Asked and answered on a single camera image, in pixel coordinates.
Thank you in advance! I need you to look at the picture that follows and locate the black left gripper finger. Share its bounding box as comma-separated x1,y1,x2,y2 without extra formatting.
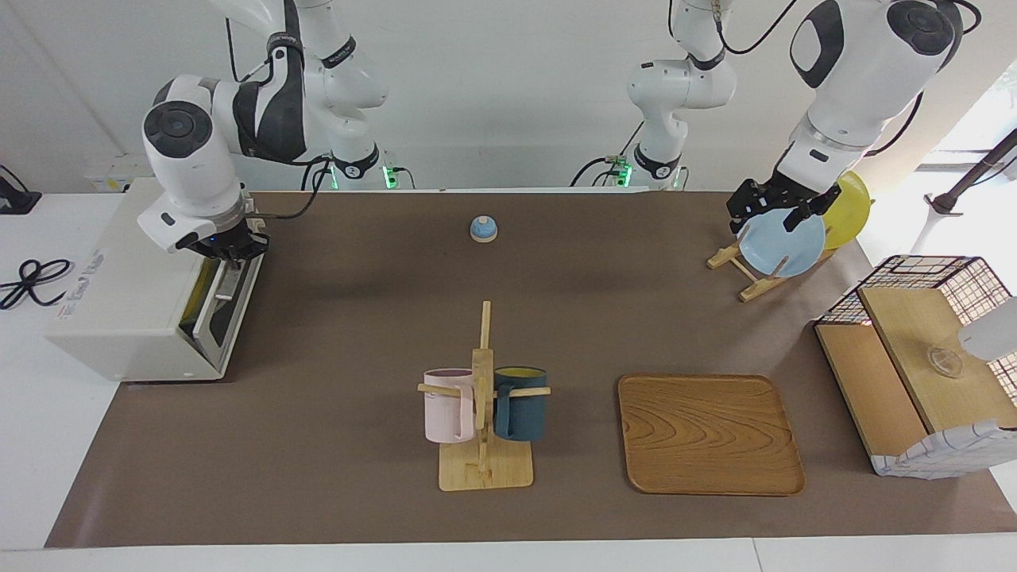
783,200,831,234
727,180,771,234

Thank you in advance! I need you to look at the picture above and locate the glass oven door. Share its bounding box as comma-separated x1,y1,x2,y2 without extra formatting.
181,238,265,376

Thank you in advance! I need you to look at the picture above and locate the cream toaster oven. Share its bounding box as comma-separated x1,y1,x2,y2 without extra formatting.
45,176,271,382

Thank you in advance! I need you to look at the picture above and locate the light blue plate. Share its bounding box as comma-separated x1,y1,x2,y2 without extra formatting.
737,208,827,278

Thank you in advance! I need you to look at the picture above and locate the yellow plate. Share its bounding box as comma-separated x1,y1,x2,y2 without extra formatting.
822,171,872,251

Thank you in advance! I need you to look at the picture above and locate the wooden plate rack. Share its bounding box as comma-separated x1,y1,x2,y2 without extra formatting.
707,225,839,303

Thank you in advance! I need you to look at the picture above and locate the white power box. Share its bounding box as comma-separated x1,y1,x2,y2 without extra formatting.
86,155,156,194

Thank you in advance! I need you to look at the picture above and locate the black stand pole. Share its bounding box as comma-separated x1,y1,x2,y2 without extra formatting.
926,127,1017,215

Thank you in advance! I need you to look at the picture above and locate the small clear glass dish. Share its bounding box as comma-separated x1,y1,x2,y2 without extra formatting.
926,346,965,378

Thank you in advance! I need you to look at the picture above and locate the brown table mat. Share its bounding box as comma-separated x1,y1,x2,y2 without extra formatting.
45,191,1017,549

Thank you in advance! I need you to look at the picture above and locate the black clamp base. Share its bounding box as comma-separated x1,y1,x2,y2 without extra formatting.
0,164,42,215

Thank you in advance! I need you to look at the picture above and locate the white rounded device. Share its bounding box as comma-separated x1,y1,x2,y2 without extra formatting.
957,296,1017,362

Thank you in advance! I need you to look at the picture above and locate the wooden tray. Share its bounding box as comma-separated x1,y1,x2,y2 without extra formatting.
618,373,806,497

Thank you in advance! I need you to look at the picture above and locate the pink mug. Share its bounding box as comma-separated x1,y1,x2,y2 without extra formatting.
423,368,476,444

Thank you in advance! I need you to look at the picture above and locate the dark teal mug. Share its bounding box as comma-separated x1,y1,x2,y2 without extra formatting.
493,366,548,443

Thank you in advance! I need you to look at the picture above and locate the wooden mug rack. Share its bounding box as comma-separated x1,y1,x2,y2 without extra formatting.
418,300,551,492

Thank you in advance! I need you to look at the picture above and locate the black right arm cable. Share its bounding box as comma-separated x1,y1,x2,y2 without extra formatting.
225,16,333,220

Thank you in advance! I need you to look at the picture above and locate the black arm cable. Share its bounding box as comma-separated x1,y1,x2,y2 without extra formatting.
713,0,982,157
225,16,333,220

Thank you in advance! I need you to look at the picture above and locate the black right base cable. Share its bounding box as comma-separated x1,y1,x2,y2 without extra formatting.
300,153,334,191

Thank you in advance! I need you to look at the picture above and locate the black base cable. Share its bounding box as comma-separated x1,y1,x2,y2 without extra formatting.
570,119,646,188
300,153,334,191

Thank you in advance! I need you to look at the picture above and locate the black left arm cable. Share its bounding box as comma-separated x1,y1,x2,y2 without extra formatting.
713,0,982,157

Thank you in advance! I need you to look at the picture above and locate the wire basket with wooden shelves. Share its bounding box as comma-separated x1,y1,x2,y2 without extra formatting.
814,255,1017,479

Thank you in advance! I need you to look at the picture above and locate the black left base cable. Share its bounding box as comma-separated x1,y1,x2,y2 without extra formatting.
570,119,646,188

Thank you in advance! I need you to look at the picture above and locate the black coiled cable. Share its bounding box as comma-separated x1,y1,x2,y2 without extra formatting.
0,258,74,311

